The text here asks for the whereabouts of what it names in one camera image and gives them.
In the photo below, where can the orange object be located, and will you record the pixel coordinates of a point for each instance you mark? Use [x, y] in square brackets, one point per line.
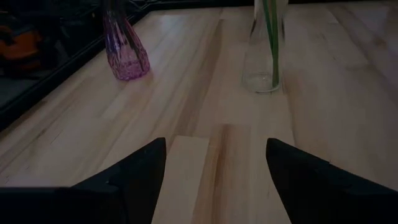
[21, 46]

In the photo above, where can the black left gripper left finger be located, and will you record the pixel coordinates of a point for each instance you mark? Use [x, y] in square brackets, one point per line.
[93, 205]

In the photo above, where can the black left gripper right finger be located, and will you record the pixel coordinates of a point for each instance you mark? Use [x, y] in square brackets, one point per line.
[326, 199]

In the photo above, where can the small smooth clear glass vase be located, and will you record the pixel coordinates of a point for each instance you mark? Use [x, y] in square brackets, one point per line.
[258, 77]

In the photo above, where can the pink glass vase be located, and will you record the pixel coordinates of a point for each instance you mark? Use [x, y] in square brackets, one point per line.
[127, 67]

